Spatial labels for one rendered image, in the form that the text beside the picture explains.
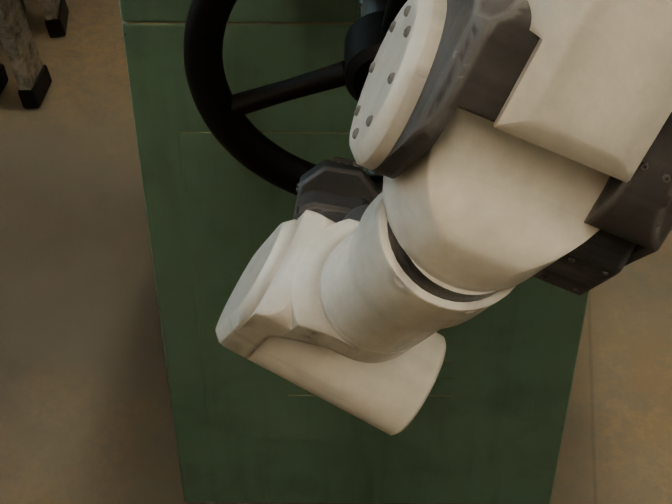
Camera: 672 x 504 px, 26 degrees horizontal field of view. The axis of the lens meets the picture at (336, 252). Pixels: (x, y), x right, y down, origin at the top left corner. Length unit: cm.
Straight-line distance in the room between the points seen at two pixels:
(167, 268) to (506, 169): 91
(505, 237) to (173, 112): 76
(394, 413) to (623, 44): 35
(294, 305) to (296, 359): 7
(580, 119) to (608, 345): 143
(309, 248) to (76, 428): 114
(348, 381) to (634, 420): 110
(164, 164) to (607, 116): 87
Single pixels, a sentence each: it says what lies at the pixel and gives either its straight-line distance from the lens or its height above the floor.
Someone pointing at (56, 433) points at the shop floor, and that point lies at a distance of 186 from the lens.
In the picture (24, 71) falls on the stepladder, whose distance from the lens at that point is 227.
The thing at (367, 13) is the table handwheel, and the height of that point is 82.
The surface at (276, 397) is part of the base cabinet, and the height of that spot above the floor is 21.
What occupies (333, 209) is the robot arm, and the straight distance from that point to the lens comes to 96.
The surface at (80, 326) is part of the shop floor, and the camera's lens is 197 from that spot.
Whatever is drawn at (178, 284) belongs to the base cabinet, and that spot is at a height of 39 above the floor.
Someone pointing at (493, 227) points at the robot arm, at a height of 105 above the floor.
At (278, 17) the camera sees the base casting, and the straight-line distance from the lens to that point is 125.
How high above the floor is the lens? 146
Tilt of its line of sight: 46 degrees down
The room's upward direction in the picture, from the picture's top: straight up
